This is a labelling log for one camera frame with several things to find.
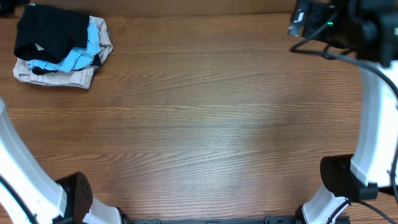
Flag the light blue printed t-shirt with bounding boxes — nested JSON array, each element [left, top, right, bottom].
[[26, 22, 101, 72]]

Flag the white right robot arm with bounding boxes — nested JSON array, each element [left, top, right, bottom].
[[282, 1, 397, 223]]

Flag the black folded garment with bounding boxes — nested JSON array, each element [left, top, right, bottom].
[[32, 54, 102, 75]]

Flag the beige folded trousers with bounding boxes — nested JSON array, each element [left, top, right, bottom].
[[13, 16, 113, 89]]

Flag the black t-shirt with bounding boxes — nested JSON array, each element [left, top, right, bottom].
[[14, 4, 90, 63]]

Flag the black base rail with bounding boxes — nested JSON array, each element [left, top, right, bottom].
[[122, 215, 302, 224]]

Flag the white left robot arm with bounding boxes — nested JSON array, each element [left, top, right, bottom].
[[1, 103, 127, 224]]

